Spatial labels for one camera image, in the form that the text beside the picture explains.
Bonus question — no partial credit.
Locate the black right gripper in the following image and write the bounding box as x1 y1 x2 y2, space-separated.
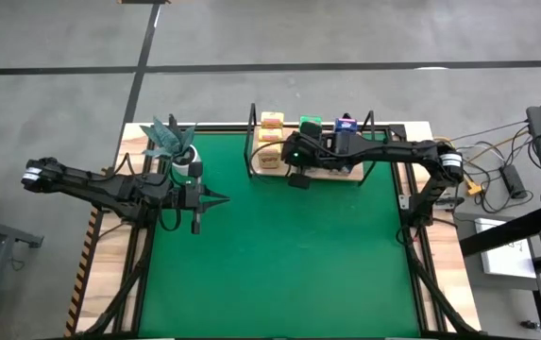
282 121 335 191

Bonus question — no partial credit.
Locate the orange black hazard tape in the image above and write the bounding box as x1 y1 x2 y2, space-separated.
64 210 104 337

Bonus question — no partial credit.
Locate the black looped cable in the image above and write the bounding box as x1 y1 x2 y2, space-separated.
249 140 299 179

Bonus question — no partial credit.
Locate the white paper sheet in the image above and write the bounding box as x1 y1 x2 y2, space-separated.
475 217 538 280

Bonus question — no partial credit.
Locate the potted snake plant white pot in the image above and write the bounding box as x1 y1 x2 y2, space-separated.
138 112 203 178

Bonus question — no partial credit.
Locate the black desk beam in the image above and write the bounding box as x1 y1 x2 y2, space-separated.
458 202 541 259

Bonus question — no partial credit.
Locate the black power brick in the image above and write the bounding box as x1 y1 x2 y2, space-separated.
499 163 529 200

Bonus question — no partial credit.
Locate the grey computer desk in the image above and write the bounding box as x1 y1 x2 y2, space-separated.
453 207 541 340

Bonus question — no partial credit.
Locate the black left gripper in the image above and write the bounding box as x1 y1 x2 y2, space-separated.
167 161 231 236

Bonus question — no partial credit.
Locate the green table mat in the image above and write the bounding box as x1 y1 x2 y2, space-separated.
138 131 422 339

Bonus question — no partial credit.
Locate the wooden shelf black metal frame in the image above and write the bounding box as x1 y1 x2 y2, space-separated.
244 102 378 186

